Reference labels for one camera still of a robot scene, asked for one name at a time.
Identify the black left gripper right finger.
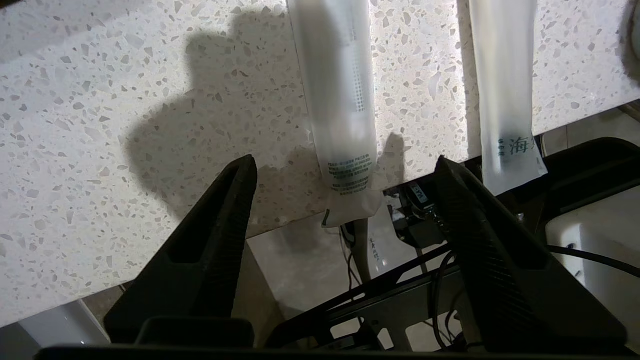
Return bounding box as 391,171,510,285
434,156,628,346

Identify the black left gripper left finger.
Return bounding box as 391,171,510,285
104,154,258,346

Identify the long translucent toothbrush packet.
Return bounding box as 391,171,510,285
287,0,385,229

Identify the white glossy side panel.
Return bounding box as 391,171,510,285
20,299,112,346

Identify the translucent packet with green band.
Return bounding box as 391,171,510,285
469,0,549,197

